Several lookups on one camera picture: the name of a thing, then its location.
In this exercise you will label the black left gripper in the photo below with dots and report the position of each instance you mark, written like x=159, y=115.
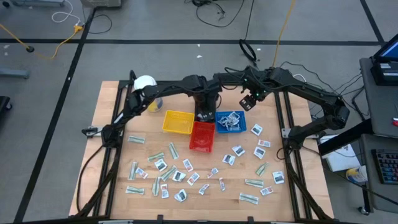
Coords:
x=206, y=102

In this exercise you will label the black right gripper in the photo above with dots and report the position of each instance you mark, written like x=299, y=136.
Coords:
x=256, y=88

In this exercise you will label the green striped bandage strip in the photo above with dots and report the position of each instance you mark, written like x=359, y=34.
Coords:
x=134, y=190
x=173, y=151
x=261, y=169
x=133, y=171
x=254, y=183
x=155, y=186
x=155, y=156
x=168, y=173
x=248, y=198

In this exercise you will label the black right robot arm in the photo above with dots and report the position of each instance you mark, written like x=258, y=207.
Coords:
x=311, y=90

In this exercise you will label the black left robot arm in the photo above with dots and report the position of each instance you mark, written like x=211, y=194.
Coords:
x=174, y=87

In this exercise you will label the black plastic basket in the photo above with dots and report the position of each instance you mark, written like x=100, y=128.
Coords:
x=213, y=119

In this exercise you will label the blue plastic basket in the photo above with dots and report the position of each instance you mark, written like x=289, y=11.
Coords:
x=219, y=130

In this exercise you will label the black perforated box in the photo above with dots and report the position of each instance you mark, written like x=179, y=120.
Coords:
x=228, y=76

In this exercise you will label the yellow plastic basket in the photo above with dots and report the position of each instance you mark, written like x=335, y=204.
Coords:
x=178, y=122

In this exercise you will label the red plastic basket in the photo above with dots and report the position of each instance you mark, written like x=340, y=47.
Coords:
x=202, y=137

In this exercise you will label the yellow wipes canister white lid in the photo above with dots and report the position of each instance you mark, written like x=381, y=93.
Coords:
x=144, y=81

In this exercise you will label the scattered small candy packets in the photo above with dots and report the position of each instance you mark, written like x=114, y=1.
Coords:
x=136, y=139

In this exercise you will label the white box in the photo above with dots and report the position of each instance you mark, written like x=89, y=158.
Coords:
x=337, y=163

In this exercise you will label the grey cart top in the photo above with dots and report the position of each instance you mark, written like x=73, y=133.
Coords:
x=377, y=105

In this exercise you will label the wipes canister on floor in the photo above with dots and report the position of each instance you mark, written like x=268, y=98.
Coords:
x=356, y=175

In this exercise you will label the black laptop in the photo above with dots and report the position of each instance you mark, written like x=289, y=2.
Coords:
x=384, y=73

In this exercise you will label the grey equipment case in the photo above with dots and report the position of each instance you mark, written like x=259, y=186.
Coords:
x=101, y=3

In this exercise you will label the small red object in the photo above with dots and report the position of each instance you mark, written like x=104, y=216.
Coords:
x=395, y=122

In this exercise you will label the black keyboard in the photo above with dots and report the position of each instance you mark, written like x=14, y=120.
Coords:
x=387, y=166

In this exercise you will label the grey desk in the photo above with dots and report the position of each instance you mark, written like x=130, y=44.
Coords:
x=373, y=199

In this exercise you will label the black round floor plug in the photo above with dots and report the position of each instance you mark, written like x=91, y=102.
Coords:
x=30, y=49

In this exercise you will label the grey table foot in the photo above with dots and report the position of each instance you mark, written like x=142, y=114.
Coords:
x=14, y=74

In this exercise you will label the grey metal bar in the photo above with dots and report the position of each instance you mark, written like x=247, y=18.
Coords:
x=37, y=2

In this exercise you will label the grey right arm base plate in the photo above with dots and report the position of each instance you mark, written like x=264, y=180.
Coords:
x=285, y=133

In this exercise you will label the grey left arm base plate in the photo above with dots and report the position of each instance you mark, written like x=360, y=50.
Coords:
x=93, y=130

